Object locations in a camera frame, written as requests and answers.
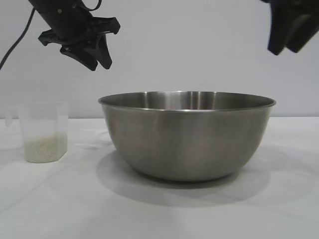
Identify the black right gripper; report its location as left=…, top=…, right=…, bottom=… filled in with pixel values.
left=259, top=0, right=319, bottom=56

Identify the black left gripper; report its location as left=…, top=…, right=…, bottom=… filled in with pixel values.
left=27, top=0, right=121, bottom=72

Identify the clear plastic measuring cup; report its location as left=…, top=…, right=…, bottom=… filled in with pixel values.
left=5, top=101, right=70, bottom=164

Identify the white raw rice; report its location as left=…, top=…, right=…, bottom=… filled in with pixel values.
left=24, top=133, right=68, bottom=164

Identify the stainless steel mixing bowl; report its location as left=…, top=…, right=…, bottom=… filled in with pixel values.
left=98, top=91, right=277, bottom=182

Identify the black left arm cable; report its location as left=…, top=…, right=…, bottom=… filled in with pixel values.
left=0, top=7, right=35, bottom=68

